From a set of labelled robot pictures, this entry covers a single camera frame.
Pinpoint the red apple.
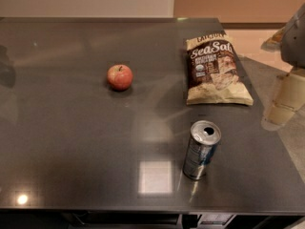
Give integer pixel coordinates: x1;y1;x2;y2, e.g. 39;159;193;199
107;64;133;91

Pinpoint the silver blue drink can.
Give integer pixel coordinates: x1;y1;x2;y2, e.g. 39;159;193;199
183;120;221;180

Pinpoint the brown sea salt chip bag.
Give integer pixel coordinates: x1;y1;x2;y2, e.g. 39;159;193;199
186;33;254;106

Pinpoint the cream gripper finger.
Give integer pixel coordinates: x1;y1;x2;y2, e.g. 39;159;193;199
264;68;305;126

